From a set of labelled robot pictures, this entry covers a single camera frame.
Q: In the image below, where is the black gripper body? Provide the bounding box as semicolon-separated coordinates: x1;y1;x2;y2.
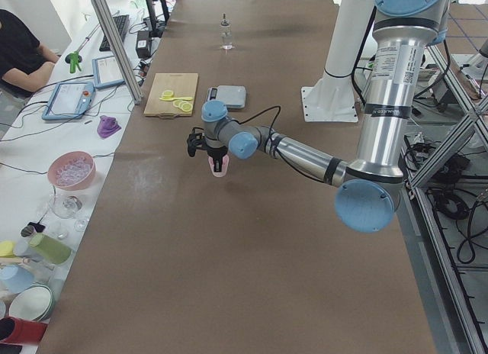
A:
205;137;226;158

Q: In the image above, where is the pink plastic cup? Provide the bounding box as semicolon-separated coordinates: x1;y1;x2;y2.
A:
207;155;230;178

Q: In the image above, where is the glass sauce bottle metal spout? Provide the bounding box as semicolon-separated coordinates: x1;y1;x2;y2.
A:
220;13;233;50

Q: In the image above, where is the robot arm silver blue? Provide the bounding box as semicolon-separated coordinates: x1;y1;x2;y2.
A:
187;0;453;233

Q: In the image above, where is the digital kitchen scale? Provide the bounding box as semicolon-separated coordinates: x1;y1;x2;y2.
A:
206;85;247;110

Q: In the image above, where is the green cup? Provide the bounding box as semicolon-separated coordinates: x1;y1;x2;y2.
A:
28;233;72;265

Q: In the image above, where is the yellow cup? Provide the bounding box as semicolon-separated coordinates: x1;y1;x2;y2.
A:
0;240;15;258

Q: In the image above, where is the light blue cup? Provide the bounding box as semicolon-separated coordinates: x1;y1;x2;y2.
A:
1;265;34;294

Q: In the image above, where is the red cup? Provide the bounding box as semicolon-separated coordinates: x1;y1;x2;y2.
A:
1;317;47;345

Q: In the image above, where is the yellow plastic knife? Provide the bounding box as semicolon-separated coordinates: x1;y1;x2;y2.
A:
159;96;193;101

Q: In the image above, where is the bamboo cutting board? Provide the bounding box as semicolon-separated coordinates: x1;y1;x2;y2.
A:
143;73;198;118

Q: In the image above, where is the lemon slice front left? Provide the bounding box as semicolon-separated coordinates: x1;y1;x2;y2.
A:
161;89;174;99

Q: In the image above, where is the purple cloth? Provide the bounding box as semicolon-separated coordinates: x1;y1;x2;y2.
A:
97;115;121;139

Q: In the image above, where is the black power box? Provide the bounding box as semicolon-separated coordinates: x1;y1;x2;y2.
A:
136;30;152;59

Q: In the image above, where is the far blue teach pendant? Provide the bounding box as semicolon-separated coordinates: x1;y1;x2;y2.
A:
91;56;125;89

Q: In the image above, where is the blue teach pendant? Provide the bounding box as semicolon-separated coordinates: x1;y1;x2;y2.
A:
91;56;125;89
42;82;95;121

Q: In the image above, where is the pink bowl with ice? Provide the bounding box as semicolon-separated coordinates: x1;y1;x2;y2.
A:
47;151;96;191

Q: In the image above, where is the near blue teach pendant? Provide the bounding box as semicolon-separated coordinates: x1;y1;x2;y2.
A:
42;82;95;121

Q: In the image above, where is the black keyboard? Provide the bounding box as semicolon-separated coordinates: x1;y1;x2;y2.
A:
98;14;130;53

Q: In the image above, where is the seated person black shirt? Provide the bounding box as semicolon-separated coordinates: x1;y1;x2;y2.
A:
1;9;59;97

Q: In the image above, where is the white green rimmed bowl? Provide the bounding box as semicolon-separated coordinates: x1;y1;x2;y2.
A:
8;285;54;321

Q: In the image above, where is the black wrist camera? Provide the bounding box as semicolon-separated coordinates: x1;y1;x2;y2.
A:
186;127;207;157

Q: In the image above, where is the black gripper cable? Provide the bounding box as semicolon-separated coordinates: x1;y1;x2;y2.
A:
238;105;283;141

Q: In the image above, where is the aluminium frame post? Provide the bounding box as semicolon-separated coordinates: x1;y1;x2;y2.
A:
91;0;143;105

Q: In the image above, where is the green handled grabber tool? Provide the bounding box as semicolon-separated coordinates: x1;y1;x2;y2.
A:
64;17;100;74

